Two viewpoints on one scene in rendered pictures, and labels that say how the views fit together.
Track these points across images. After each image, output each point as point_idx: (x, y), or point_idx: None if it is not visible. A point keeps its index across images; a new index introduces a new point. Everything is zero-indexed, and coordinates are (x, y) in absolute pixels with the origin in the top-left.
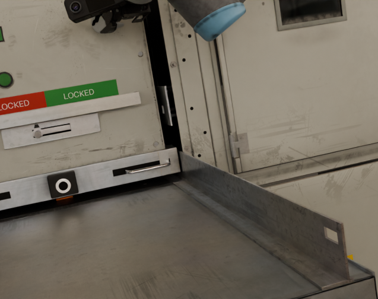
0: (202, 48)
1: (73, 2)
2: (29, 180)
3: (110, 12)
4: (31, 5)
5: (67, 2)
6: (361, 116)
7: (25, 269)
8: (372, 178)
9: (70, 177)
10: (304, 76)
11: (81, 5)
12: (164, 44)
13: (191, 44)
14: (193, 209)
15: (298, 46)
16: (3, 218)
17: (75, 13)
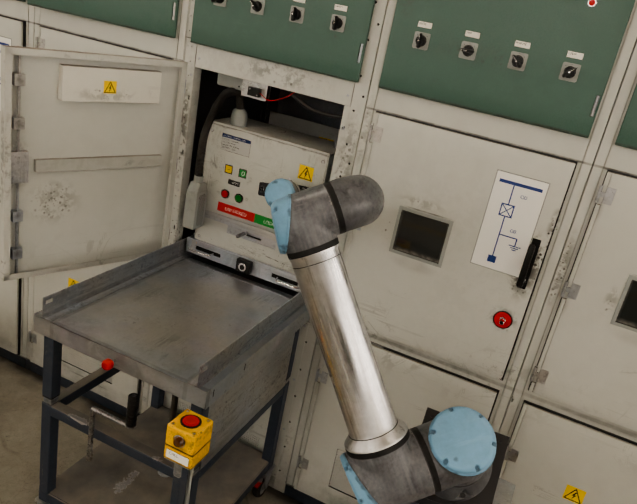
0: (341, 236)
1: (262, 186)
2: (231, 254)
3: None
4: (265, 166)
5: (260, 184)
6: (426, 332)
7: (163, 303)
8: (417, 374)
9: (247, 265)
10: (395, 286)
11: (264, 190)
12: None
13: None
14: (258, 322)
15: (398, 266)
16: (214, 265)
17: (260, 192)
